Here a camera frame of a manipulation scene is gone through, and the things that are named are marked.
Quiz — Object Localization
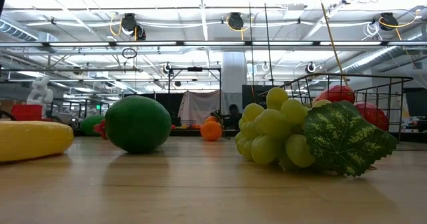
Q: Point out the red orange mango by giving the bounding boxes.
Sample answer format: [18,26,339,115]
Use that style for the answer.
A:
[353,101,390,132]

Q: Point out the yellow banana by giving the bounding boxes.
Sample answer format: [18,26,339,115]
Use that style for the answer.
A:
[0,120,75,163]

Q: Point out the white cloth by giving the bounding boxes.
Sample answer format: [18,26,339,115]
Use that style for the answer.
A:
[177,90,224,126]

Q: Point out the person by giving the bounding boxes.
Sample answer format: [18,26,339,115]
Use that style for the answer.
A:
[226,103,244,130]

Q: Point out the orange tangerines with leaf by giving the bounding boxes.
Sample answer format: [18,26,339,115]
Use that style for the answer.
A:
[199,115,224,143]

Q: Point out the white pillar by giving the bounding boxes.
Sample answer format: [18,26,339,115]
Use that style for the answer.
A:
[221,52,248,115]

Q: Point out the black panel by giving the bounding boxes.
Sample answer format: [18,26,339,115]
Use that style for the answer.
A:
[242,84,270,111]

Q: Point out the green grape bunch with leaf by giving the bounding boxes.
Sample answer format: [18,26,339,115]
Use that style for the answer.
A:
[233,87,400,178]

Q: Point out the large green lime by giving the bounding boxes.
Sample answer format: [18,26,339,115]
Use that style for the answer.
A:
[104,95,173,155]

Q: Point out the dark red grape bunch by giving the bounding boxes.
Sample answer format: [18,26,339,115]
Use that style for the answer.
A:
[93,119,109,141]

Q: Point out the red bin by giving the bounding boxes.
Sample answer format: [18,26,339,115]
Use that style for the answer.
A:
[11,103,54,123]

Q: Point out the black monitor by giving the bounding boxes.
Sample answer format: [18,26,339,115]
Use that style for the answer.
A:
[403,87,427,118]

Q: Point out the black background frame rig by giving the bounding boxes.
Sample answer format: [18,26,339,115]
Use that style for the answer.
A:
[167,66,223,95]

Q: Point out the black ceiling cable reel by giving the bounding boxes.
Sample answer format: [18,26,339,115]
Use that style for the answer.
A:
[378,12,400,32]
[226,12,246,32]
[119,12,147,41]

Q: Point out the thin black hanging cable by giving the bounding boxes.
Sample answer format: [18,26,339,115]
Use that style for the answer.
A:
[248,0,255,100]

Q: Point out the black cable loop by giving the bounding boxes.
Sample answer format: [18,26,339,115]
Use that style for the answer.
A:
[121,47,138,60]

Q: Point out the yellow hanging cable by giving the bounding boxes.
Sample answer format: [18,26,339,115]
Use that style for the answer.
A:
[315,0,350,87]

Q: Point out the wire mesh basket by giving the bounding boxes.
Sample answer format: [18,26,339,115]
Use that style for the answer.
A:
[258,71,415,142]

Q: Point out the silver ventilation duct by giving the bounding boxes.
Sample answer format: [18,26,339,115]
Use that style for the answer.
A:
[325,23,427,75]

